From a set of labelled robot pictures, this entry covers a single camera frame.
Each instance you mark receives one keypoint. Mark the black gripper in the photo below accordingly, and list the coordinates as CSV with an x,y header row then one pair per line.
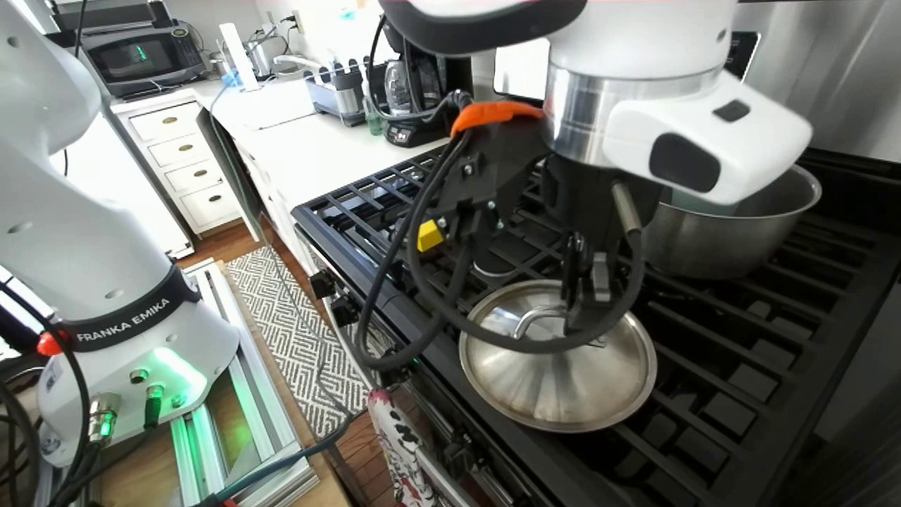
x,y
593,201

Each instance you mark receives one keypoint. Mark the silver pot lid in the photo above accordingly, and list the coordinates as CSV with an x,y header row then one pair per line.
x,y
565,394

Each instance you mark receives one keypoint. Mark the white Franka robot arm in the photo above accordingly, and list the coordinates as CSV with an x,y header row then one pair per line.
x,y
648,56

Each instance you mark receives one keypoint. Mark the black gas stove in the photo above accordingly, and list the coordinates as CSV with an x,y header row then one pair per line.
x,y
751,376

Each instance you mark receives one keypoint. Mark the black stove knob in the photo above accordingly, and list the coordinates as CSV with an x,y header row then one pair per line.
x,y
396,373
324,283
344,309

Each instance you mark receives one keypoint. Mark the yellow rectangular block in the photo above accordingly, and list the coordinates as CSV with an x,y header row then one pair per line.
x,y
430,238

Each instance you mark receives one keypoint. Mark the black coffee maker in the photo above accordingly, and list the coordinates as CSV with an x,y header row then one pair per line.
x,y
439,77

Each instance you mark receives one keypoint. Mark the patterned dish towel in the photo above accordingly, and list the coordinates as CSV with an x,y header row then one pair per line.
x,y
403,454

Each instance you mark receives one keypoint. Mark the glass coffee carafe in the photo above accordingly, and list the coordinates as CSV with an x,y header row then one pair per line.
x,y
397,91

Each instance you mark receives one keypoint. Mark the soap pump bottle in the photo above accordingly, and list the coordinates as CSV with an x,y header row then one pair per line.
x,y
372,109

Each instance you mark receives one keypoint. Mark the grey patterned rug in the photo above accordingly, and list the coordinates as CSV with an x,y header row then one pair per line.
x,y
290,338

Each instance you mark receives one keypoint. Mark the dark countertop organizer bin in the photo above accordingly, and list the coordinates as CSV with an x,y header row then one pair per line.
x,y
337,94

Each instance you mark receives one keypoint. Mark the black dishwasher panel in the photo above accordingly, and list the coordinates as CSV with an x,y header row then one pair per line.
x,y
234,171

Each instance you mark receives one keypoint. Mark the white paper roll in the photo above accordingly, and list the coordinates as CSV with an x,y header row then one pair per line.
x,y
238,56

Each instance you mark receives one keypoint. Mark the white drawer cabinet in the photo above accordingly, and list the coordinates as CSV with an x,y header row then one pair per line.
x,y
179,154

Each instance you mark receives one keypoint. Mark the black countertop oven appliance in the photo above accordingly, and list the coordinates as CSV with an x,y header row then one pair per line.
x,y
141,59

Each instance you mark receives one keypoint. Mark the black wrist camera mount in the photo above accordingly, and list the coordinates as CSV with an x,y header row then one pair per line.
x,y
494,169

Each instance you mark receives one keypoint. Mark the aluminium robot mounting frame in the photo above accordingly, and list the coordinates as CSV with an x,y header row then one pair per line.
x,y
266,422

